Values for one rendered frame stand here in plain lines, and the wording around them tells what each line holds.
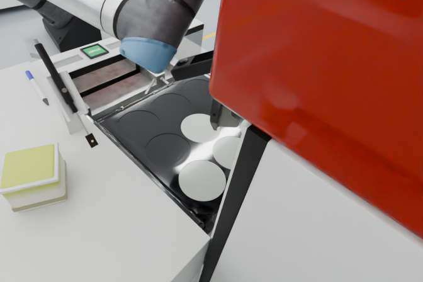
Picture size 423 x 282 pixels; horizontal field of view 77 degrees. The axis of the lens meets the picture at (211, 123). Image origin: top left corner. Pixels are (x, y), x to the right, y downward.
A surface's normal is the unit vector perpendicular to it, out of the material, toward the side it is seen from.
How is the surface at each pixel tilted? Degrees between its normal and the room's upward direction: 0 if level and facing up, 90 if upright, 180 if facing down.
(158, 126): 0
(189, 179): 0
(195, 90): 0
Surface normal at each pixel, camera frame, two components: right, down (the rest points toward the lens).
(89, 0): -0.25, 0.20
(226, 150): 0.12, -0.70
